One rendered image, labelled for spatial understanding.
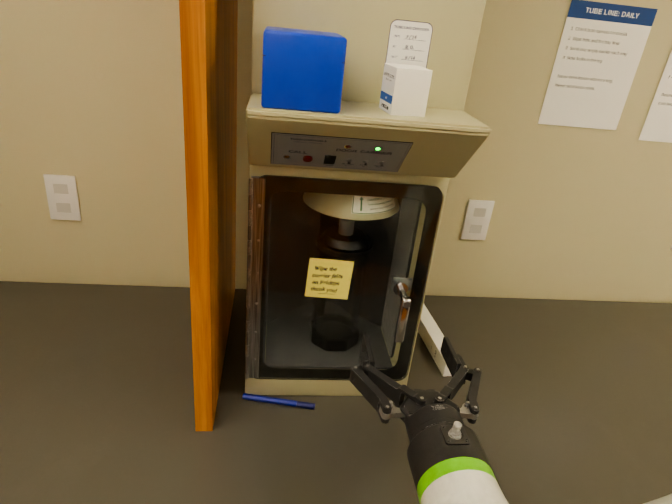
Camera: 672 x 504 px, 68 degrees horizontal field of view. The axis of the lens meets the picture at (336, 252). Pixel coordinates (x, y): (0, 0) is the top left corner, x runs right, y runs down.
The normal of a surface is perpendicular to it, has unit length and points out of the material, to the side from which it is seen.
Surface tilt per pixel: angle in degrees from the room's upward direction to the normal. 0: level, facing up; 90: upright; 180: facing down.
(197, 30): 90
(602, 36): 90
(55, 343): 0
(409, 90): 90
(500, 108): 90
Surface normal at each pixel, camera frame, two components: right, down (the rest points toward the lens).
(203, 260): 0.10, 0.45
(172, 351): 0.10, -0.89
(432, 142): 0.00, 0.95
